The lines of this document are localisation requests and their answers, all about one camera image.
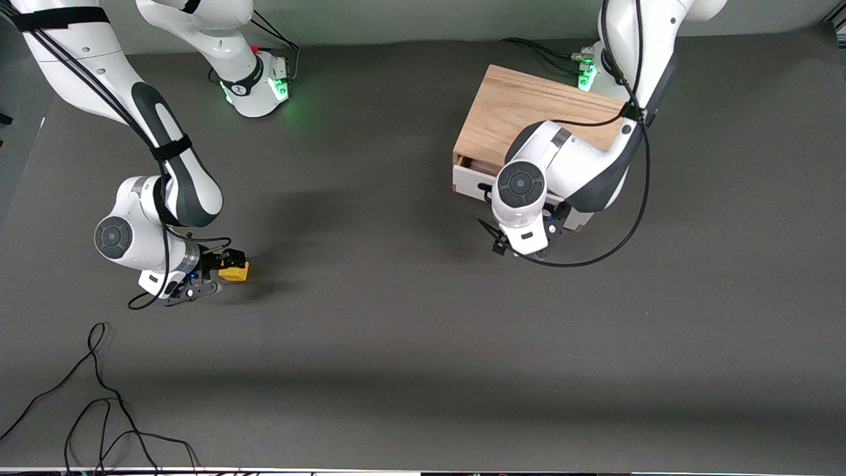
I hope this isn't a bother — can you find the wooden drawer cabinet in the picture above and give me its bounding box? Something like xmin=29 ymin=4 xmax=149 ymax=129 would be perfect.
xmin=453 ymin=64 xmax=629 ymax=232

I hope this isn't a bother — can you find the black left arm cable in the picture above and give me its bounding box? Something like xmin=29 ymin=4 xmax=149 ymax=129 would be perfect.
xmin=516 ymin=0 xmax=653 ymax=269

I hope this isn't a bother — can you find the loose black cable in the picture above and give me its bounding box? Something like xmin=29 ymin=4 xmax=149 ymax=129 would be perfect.
xmin=0 ymin=322 xmax=201 ymax=476

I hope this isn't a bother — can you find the black velcro strap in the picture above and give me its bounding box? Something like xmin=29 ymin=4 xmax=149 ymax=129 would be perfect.
xmin=149 ymin=134 xmax=194 ymax=162
xmin=12 ymin=6 xmax=110 ymax=32

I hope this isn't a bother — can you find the black left base cable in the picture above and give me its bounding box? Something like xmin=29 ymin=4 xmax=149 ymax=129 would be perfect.
xmin=499 ymin=36 xmax=584 ymax=77

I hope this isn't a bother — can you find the black base cable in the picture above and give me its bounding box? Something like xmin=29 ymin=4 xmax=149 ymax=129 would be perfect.
xmin=250 ymin=9 xmax=302 ymax=83
xmin=499 ymin=36 xmax=584 ymax=77

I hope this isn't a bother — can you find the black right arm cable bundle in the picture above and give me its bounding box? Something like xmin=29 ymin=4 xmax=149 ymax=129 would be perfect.
xmin=17 ymin=20 xmax=233 ymax=311

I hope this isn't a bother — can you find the black right base cable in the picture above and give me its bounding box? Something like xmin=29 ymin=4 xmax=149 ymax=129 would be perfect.
xmin=250 ymin=9 xmax=302 ymax=83

